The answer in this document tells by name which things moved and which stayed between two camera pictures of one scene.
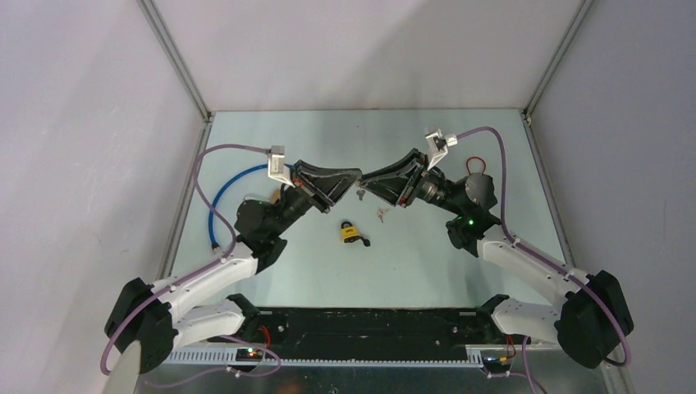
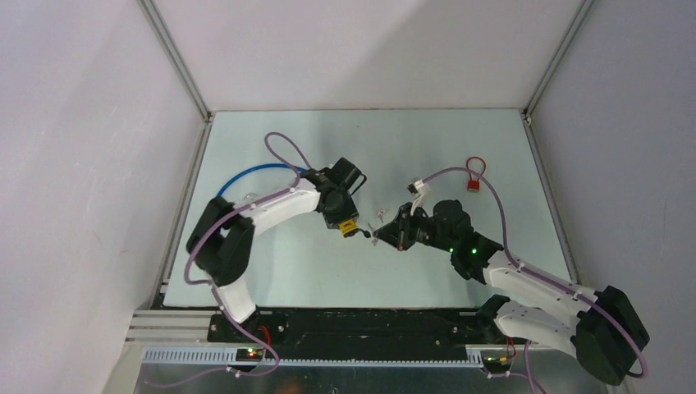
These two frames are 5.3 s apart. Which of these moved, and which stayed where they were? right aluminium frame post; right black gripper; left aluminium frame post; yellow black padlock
Moved: yellow black padlock; right black gripper
Stayed: left aluminium frame post; right aluminium frame post
